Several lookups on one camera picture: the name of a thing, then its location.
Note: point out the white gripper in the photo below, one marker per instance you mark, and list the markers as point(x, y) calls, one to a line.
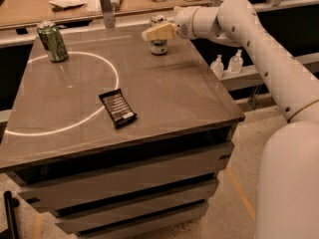
point(182, 26)

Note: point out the white green 7up can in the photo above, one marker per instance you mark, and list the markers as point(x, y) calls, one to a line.
point(158, 47)

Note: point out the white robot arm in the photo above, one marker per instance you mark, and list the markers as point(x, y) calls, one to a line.
point(287, 205)

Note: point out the black rxbar chocolate bar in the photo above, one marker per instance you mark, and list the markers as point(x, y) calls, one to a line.
point(117, 107)

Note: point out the green soda can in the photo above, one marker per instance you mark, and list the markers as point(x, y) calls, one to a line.
point(52, 41)

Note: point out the clear sanitizer bottle left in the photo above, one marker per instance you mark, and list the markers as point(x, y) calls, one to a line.
point(217, 67)

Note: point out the clear sanitizer bottle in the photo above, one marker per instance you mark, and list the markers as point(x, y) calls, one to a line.
point(235, 63)
point(217, 67)

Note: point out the clear sanitizer bottle right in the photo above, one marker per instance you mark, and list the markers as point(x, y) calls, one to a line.
point(235, 63)

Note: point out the white papers on desk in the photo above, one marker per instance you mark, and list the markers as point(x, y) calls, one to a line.
point(66, 4)

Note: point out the grey drawer cabinet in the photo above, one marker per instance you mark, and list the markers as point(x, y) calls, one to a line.
point(100, 182)

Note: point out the black stand on floor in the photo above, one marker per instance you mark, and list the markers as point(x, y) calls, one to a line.
point(10, 203)

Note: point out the grey metal bracket post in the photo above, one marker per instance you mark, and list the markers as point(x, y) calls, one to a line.
point(108, 14)

